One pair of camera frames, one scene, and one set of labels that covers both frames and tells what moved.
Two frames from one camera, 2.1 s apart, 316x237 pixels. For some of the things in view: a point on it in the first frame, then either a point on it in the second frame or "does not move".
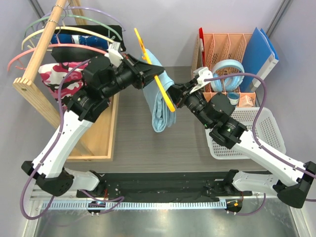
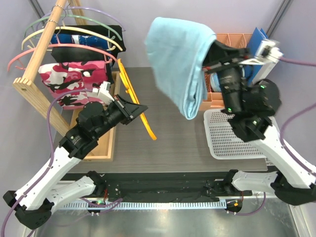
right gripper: [179, 93] to [217, 52]
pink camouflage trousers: [52, 75] does not move
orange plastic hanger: [145, 56] to [129, 86]
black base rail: [198, 186] does not move
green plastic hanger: [94, 20] does not move
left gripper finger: [148, 71] to [133, 110]
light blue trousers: [163, 117] to [177, 48]
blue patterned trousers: [64, 38] does not move
